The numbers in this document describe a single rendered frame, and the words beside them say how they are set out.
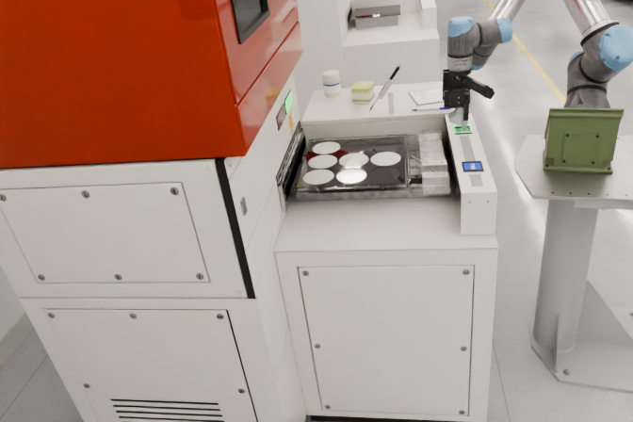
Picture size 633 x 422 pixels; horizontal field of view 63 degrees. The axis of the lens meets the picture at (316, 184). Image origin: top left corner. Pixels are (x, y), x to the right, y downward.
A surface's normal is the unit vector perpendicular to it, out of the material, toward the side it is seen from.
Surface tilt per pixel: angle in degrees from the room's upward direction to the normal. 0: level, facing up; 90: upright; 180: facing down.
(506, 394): 0
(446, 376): 90
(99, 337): 90
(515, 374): 0
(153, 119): 90
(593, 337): 90
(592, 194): 0
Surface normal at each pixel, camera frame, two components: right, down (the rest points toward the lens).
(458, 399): -0.13, 0.50
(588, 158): -0.33, 0.50
